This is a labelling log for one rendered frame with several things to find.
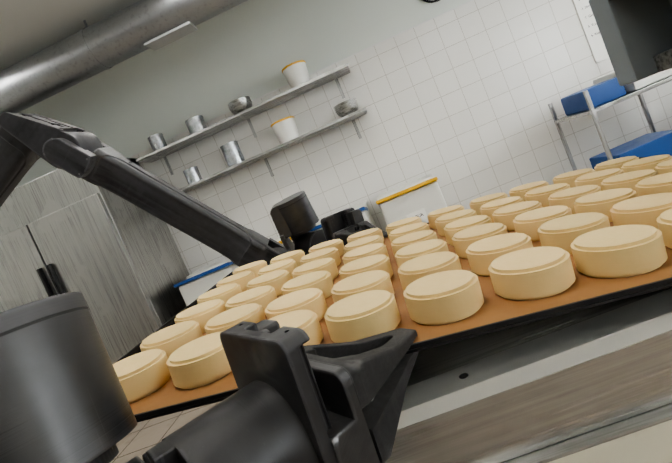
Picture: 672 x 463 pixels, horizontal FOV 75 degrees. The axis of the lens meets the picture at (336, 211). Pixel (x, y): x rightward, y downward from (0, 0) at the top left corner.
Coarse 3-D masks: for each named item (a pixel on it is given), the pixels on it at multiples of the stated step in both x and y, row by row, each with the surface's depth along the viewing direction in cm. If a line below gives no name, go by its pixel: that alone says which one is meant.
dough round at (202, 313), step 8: (200, 304) 45; (208, 304) 44; (216, 304) 43; (224, 304) 44; (184, 312) 44; (192, 312) 43; (200, 312) 42; (208, 312) 42; (216, 312) 42; (176, 320) 42; (184, 320) 42; (192, 320) 41; (200, 320) 42; (208, 320) 42
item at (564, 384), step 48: (576, 336) 30; (624, 336) 29; (432, 384) 32; (480, 384) 30; (528, 384) 30; (576, 384) 29; (624, 384) 29; (432, 432) 30; (480, 432) 30; (528, 432) 30; (576, 432) 30
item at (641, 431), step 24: (576, 312) 46; (600, 312) 44; (480, 336) 49; (504, 336) 47; (528, 336) 45; (432, 360) 48; (456, 360) 46; (408, 384) 45; (600, 432) 29; (624, 432) 29; (648, 432) 29; (528, 456) 30; (552, 456) 29; (576, 456) 29; (600, 456) 29; (624, 456) 29; (648, 456) 29
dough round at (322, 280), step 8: (312, 272) 45; (320, 272) 43; (328, 272) 43; (296, 280) 43; (304, 280) 42; (312, 280) 41; (320, 280) 41; (328, 280) 41; (288, 288) 41; (296, 288) 40; (304, 288) 40; (320, 288) 40; (328, 288) 41; (328, 296) 41
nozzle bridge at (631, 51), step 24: (600, 0) 72; (624, 0) 71; (648, 0) 70; (600, 24) 75; (624, 24) 71; (648, 24) 71; (624, 48) 72; (648, 48) 71; (624, 72) 74; (648, 72) 71
